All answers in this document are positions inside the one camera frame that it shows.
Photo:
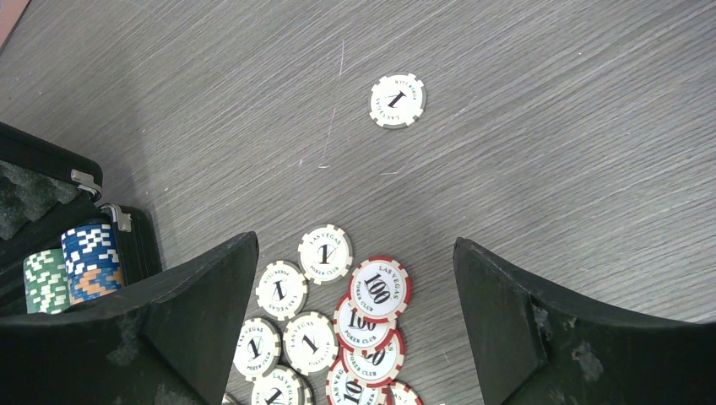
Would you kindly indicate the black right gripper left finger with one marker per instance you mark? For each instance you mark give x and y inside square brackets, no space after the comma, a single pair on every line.
[169,339]

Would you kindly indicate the white poker chip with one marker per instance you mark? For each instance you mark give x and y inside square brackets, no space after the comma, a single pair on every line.
[258,349]
[309,343]
[282,290]
[397,101]
[325,254]
[281,386]

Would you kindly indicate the blue red chip stack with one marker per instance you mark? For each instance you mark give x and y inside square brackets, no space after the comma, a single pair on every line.
[92,262]

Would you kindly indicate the black poker set case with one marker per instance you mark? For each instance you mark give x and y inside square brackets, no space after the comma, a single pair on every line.
[46,190]

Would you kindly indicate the red 100 poker chip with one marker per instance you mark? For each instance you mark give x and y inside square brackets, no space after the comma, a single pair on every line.
[378,369]
[358,335]
[344,390]
[380,289]

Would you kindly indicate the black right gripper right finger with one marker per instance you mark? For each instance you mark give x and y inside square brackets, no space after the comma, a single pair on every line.
[536,342]

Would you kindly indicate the green white chip stack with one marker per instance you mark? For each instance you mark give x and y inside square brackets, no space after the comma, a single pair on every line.
[46,282]

